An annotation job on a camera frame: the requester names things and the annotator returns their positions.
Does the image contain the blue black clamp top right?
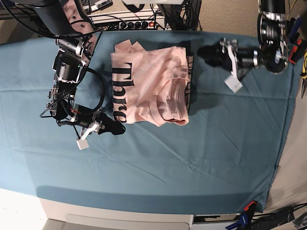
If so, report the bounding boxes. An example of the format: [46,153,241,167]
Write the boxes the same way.
[285,17,303,44]

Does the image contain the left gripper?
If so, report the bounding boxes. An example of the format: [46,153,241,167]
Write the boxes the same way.
[197,38,261,93]

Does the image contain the black power strip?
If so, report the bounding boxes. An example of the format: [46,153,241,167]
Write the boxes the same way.
[112,20,158,31]

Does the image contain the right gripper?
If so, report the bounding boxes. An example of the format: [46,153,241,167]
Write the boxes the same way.
[69,110,126,150]

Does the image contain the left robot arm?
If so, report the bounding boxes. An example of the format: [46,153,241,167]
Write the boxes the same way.
[197,0,288,93]

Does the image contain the pink T-shirt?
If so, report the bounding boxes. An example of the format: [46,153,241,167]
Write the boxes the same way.
[111,40,191,127]

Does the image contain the orange black clamp right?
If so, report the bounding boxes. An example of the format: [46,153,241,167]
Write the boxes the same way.
[288,39,307,64]

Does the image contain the orange blue clamp bottom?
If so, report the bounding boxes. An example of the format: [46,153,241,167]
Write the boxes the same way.
[226,201,258,230]

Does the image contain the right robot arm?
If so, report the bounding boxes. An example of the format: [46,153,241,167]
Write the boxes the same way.
[17,0,126,150]

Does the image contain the yellow handled pliers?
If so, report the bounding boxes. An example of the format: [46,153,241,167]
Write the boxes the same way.
[300,51,307,99]

